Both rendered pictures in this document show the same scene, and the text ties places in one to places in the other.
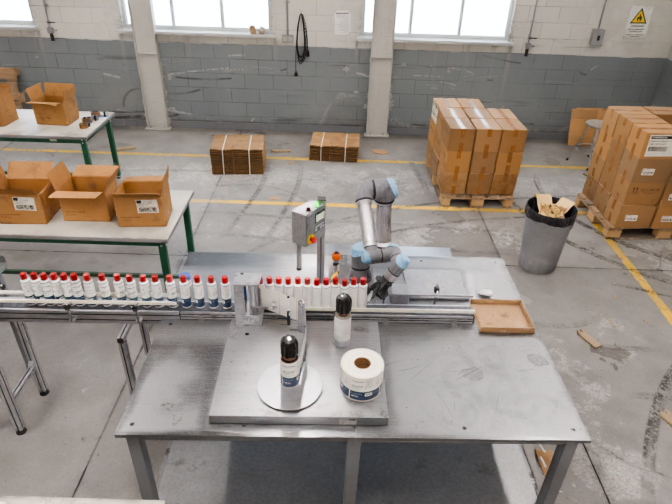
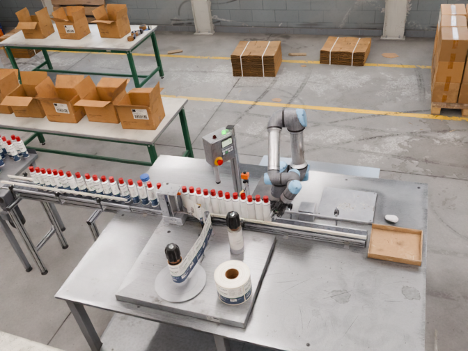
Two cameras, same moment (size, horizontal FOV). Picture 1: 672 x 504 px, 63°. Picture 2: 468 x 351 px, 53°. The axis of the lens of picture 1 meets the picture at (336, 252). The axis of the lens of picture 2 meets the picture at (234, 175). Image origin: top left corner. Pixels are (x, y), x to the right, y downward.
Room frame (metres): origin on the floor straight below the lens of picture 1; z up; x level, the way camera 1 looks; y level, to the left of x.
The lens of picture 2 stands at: (0.33, -0.95, 3.02)
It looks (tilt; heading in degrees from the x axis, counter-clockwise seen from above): 37 degrees down; 25
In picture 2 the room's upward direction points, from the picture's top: 8 degrees counter-clockwise
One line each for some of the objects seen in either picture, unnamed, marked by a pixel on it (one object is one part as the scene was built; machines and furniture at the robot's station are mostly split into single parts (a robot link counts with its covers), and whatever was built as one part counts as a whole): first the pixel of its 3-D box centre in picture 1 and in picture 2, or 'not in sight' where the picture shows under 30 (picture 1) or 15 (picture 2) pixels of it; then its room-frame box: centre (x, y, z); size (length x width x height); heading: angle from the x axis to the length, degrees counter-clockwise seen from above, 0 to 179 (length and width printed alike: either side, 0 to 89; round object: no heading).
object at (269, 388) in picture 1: (290, 385); (180, 281); (1.84, 0.19, 0.89); 0.31 x 0.31 x 0.01
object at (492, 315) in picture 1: (501, 315); (395, 243); (2.47, -0.96, 0.85); 0.30 x 0.26 x 0.04; 92
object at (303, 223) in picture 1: (309, 223); (219, 147); (2.52, 0.15, 1.38); 0.17 x 0.10 x 0.19; 147
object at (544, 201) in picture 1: (553, 216); not in sight; (4.39, -1.96, 0.50); 0.42 x 0.41 x 0.28; 90
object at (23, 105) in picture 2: not in sight; (27, 97); (3.55, 2.74, 0.97); 0.44 x 0.38 x 0.37; 5
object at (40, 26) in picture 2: not in sight; (35, 22); (5.55, 4.27, 0.97); 0.51 x 0.36 x 0.37; 3
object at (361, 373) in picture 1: (361, 374); (233, 282); (1.86, -0.14, 0.95); 0.20 x 0.20 x 0.14
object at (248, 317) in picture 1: (249, 298); (173, 203); (2.34, 0.46, 1.01); 0.14 x 0.13 x 0.26; 92
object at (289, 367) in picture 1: (289, 362); (175, 263); (1.84, 0.19, 1.04); 0.09 x 0.09 x 0.29
